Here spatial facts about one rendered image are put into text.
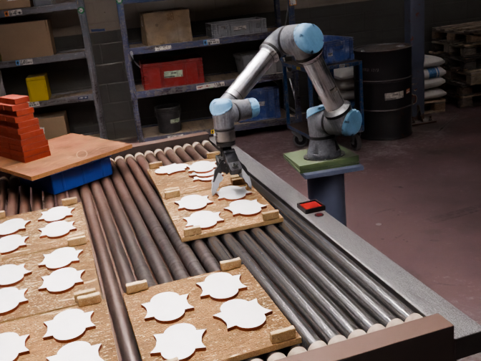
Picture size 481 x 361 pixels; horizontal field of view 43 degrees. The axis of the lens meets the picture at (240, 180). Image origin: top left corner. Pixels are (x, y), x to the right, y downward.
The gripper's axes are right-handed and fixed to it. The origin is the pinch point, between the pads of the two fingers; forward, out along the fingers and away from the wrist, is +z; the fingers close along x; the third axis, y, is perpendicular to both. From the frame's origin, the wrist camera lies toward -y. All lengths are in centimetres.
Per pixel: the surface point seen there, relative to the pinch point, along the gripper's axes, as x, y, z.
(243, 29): -128, 426, -24
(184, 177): 13.0, 30.3, 0.3
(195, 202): 15.2, -3.3, -0.5
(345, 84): -229, 397, 45
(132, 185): 34, 37, 2
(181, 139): 3, 91, -1
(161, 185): 23.3, 26.4, 0.3
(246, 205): -0.7, -16.5, -0.4
